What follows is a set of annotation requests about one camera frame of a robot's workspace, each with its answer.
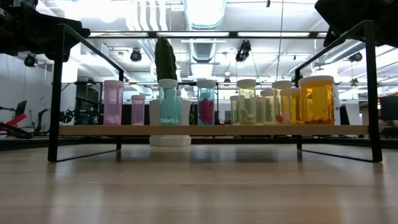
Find blue bottle red pills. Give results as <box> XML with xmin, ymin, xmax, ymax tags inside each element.
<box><xmin>196</xmin><ymin>78</ymin><xmax>217</xmax><ymax>126</ymax></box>

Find red and black equipment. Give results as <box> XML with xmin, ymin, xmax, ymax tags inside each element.
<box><xmin>0</xmin><ymin>100</ymin><xmax>34</xmax><ymax>140</ymax></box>

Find black monitor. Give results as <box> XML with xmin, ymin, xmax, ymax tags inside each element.
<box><xmin>378</xmin><ymin>95</ymin><xmax>398</xmax><ymax>123</ymax></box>

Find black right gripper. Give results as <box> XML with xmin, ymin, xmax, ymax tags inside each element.
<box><xmin>313</xmin><ymin>0</ymin><xmax>384</xmax><ymax>48</ymax></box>

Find green cactus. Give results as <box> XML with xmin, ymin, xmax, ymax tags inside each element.
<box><xmin>154</xmin><ymin>36</ymin><xmax>178</xmax><ymax>100</ymax></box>

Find yellow pill bottle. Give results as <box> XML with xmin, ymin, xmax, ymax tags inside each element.
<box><xmin>260</xmin><ymin>89</ymin><xmax>275</xmax><ymax>126</ymax></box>

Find black aluminium rig frame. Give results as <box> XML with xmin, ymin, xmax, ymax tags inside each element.
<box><xmin>0</xmin><ymin>136</ymin><xmax>398</xmax><ymax>152</ymax></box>

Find wooden shelf black metal frame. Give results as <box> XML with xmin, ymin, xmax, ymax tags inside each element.
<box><xmin>47</xmin><ymin>20</ymin><xmax>383</xmax><ymax>163</ymax></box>

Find black robot arms green lights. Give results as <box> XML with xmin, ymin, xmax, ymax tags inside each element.
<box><xmin>60</xmin><ymin>107</ymin><xmax>99</xmax><ymax>126</ymax></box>

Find black ceiling spotlight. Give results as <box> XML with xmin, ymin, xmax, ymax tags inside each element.
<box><xmin>234</xmin><ymin>39</ymin><xmax>252</xmax><ymax>63</ymax></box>
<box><xmin>348</xmin><ymin>51</ymin><xmax>363</xmax><ymax>63</ymax></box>
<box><xmin>129</xmin><ymin>49</ymin><xmax>143</xmax><ymax>63</ymax></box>
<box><xmin>24</xmin><ymin>54</ymin><xmax>39</xmax><ymax>68</ymax></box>

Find black metal rack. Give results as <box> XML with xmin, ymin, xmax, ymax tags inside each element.
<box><xmin>73</xmin><ymin>80</ymin><xmax>104</xmax><ymax>126</ymax></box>

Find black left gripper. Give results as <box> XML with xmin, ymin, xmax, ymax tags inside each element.
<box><xmin>14</xmin><ymin>2</ymin><xmax>91</xmax><ymax>62</ymax></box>

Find yellow bottle red pills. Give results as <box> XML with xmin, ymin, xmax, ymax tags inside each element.
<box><xmin>272</xmin><ymin>80</ymin><xmax>294</xmax><ymax>126</ymax></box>

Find yellow-green pill bottle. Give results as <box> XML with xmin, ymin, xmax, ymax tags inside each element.
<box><xmin>256</xmin><ymin>95</ymin><xmax>262</xmax><ymax>126</ymax></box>
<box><xmin>229</xmin><ymin>95</ymin><xmax>239</xmax><ymax>126</ymax></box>

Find yellow-green bottle beige tablets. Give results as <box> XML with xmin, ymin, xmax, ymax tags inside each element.
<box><xmin>236</xmin><ymin>78</ymin><xmax>257</xmax><ymax>126</ymax></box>

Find large orange pill bottle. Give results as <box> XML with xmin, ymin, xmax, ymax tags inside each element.
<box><xmin>297</xmin><ymin>75</ymin><xmax>335</xmax><ymax>126</ymax></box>

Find teal bottle white tablets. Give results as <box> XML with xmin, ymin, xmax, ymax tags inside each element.
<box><xmin>158</xmin><ymin>78</ymin><xmax>180</xmax><ymax>126</ymax></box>

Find white cylindrical appliance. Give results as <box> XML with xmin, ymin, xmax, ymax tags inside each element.
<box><xmin>333</xmin><ymin>84</ymin><xmax>342</xmax><ymax>126</ymax></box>

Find pink pill bottle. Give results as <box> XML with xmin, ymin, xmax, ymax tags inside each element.
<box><xmin>131</xmin><ymin>95</ymin><xmax>147</xmax><ymax>126</ymax></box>
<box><xmin>103</xmin><ymin>80</ymin><xmax>125</xmax><ymax>126</ymax></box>

